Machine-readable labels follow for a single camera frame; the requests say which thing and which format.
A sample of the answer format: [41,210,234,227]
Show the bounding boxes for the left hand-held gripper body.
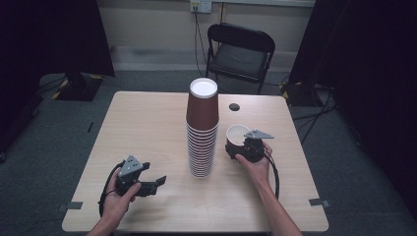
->
[113,153,149,198]

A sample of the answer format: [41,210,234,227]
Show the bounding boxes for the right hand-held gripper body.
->
[233,129,275,164]

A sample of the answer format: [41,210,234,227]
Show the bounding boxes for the single brown paper cup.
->
[224,124,253,156]

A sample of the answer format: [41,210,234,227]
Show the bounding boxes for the stack of brown paper cups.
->
[185,77,220,179]

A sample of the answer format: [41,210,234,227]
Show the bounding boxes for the person's right hand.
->
[234,142,274,189]

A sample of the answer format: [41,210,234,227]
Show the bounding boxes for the person's left hand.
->
[102,169,143,224]

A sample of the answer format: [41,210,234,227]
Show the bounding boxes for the grey tape strip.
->
[56,201,84,212]
[308,198,331,209]

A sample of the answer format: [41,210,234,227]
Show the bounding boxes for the black stand base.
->
[280,81,317,108]
[51,72,105,102]

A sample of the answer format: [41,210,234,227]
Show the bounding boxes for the black folding chair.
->
[206,23,276,95]

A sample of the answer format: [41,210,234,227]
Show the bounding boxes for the dark curtain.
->
[287,0,417,224]
[0,0,116,156]

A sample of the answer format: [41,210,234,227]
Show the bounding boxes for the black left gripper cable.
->
[97,159,128,218]

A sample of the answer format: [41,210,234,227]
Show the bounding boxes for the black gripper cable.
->
[263,150,280,201]
[97,159,128,218]

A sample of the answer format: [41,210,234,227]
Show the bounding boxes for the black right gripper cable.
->
[263,150,280,201]

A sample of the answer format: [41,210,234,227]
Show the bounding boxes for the black floor cables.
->
[291,83,339,146]

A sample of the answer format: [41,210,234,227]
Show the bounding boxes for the black wall socket cable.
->
[193,9,209,79]

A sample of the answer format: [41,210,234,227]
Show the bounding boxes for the white wall cable duct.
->
[211,0,317,9]

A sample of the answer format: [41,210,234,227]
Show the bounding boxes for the white wall socket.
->
[189,0,213,15]

